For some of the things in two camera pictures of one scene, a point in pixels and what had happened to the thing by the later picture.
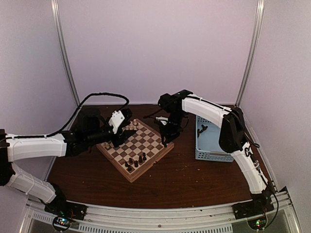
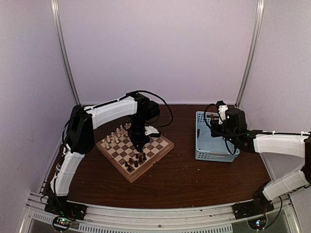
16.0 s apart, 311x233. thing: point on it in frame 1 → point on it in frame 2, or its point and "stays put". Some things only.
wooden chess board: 139,154 stays put
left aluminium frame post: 58,26 stays put
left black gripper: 120,140 → 140,141
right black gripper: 169,134 → 214,124
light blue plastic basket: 207,146 stays put
